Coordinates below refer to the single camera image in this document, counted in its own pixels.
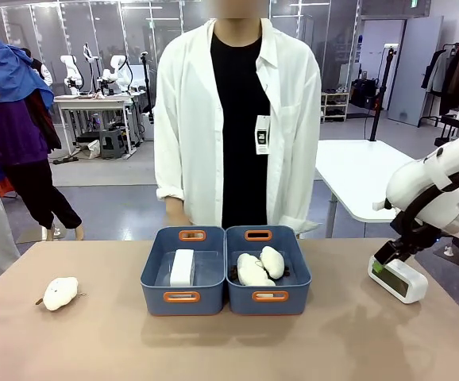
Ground white name badge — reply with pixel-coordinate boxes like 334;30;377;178
254;114;271;156

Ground black right arm cable sleeve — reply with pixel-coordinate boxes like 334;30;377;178
390;161;459;255

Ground black bag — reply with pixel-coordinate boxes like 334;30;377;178
349;78;380;109

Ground blue basket orange handles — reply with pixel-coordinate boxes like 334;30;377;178
141;225;227;318
225;225;313;317

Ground grey plastic stool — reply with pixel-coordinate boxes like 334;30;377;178
97;128;127;159

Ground person's right hand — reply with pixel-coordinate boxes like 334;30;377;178
168;211;194;228

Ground dark red garment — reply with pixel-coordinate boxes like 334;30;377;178
25;87;63;155

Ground white digital clock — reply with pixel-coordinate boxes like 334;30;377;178
367;255;430;306
169;248;196;287

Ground white background work table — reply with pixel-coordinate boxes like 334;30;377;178
53;91;153;160

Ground black clothes rack with coats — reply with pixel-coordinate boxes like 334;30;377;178
418;42;459;129

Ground wooden shoe shelf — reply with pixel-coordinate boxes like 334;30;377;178
319;91;350;124

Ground black camera pole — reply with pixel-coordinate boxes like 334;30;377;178
139;51;155;125

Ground white overshirt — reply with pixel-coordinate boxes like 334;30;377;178
153;17;323;240

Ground black t-shirt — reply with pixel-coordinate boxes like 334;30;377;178
209;30;272;229

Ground person's right forearm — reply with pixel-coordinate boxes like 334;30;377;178
165;197;186;216

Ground large white table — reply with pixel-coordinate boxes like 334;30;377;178
314;138;418;224

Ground black tripod stand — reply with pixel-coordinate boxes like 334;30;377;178
368;45;398;143

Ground purple garment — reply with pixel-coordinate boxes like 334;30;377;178
0;98;51;167

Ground black trolley cart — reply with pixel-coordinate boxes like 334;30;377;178
434;114;459;150

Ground black trousers on mannequin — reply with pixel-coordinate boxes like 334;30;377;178
2;157;83;232

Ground white cloud plush toy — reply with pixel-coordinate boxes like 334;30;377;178
260;245;292;280
229;252;277;287
35;276;87;312

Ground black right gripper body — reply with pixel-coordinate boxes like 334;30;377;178
395;223;430;262

